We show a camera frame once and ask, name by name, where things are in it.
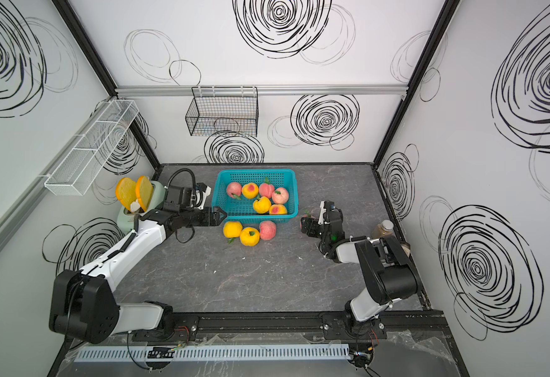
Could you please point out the yellow peach with leaf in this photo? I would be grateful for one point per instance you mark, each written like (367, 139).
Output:
(249, 237)

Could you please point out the small brown glass bottle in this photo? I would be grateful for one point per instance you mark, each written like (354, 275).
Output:
(383, 229)

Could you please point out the black wire wall basket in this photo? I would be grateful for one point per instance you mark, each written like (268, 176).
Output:
(223, 108)

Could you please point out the mint green toaster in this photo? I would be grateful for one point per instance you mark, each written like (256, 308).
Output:
(125, 218)

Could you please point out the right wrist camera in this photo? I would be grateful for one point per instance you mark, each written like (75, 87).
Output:
(326, 209)

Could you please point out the yellow toast slice left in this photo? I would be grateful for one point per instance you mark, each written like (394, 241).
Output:
(125, 192)

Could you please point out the pink peach with leaf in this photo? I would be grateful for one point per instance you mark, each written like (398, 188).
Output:
(266, 189)

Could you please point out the yellow peach front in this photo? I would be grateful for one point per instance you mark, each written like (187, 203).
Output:
(262, 205)

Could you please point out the teal plastic basket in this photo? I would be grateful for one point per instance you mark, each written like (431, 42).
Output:
(242, 209)

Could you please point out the yellow toast slice right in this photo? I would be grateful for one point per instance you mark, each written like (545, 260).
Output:
(143, 192)

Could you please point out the white slotted cable duct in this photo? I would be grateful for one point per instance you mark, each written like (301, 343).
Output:
(297, 352)

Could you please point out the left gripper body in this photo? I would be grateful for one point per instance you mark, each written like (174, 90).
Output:
(190, 217)

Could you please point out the white wire wall shelf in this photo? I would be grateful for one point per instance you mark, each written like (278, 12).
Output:
(101, 134)

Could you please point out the yellow peach red spot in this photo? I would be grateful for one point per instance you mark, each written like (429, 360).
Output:
(250, 191)

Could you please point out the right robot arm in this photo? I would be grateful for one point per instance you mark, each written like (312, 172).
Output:
(389, 274)

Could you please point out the pale beige glass bottle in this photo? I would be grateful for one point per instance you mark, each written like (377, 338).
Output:
(406, 248)

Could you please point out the yellow toast slice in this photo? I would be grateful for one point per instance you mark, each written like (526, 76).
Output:
(143, 192)
(125, 192)

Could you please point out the pink peach front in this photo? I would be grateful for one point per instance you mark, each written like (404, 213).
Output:
(280, 196)

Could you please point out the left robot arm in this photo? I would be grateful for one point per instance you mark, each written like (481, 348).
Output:
(83, 305)

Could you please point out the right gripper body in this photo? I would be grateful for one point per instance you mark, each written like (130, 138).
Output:
(325, 238)

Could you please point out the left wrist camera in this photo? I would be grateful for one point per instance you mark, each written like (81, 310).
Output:
(203, 191)

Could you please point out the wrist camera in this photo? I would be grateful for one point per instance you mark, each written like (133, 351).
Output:
(326, 209)
(203, 191)

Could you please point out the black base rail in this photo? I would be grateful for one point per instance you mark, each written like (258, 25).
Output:
(326, 325)

